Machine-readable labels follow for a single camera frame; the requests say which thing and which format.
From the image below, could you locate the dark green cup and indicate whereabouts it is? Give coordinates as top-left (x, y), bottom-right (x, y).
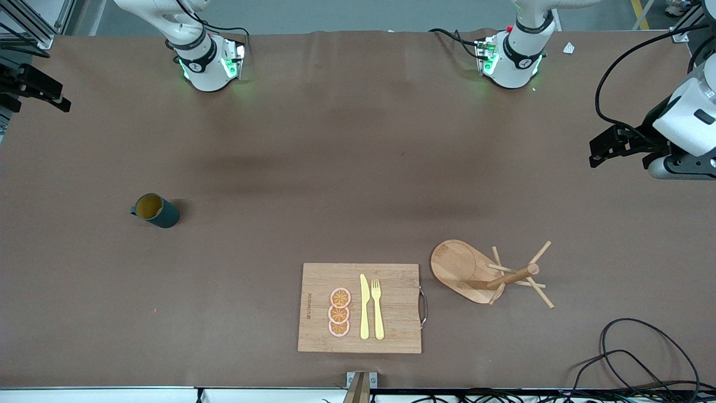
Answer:
top-left (130, 193), bottom-right (181, 229)

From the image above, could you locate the wooden cup rack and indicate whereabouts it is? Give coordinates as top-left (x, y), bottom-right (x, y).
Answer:
top-left (430, 239), bottom-right (555, 310)

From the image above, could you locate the bamboo cutting board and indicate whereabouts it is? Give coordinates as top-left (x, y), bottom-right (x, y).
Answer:
top-left (297, 263), bottom-right (428, 354)

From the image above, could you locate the brown table cover sheet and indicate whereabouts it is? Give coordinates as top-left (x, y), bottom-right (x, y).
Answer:
top-left (0, 29), bottom-right (716, 390)

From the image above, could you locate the yellow plastic fork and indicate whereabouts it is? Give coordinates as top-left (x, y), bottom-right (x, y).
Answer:
top-left (371, 279), bottom-right (385, 341)

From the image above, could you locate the yellow plastic knife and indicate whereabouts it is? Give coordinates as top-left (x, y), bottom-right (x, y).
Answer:
top-left (360, 274), bottom-right (370, 340)

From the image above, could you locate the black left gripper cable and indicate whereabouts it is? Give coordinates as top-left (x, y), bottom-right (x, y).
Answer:
top-left (595, 22), bottom-right (716, 136)

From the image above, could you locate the aluminium frame profile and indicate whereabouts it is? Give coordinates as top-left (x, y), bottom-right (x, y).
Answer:
top-left (671, 0), bottom-right (716, 44)
top-left (0, 0), bottom-right (76, 52)

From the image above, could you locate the short black cable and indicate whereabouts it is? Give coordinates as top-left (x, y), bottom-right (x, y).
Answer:
top-left (688, 35), bottom-right (716, 76)

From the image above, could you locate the black looped cable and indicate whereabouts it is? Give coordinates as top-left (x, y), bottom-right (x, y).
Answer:
top-left (600, 318), bottom-right (701, 403)
top-left (568, 350), bottom-right (694, 403)

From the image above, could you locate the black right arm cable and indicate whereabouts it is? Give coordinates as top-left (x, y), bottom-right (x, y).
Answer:
top-left (173, 0), bottom-right (251, 57)

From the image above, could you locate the black left arm base cable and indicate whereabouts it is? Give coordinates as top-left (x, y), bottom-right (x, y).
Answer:
top-left (428, 27), bottom-right (483, 60)

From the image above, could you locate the metal mount bracket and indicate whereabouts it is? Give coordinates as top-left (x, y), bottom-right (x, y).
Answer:
top-left (345, 371), bottom-right (379, 403)

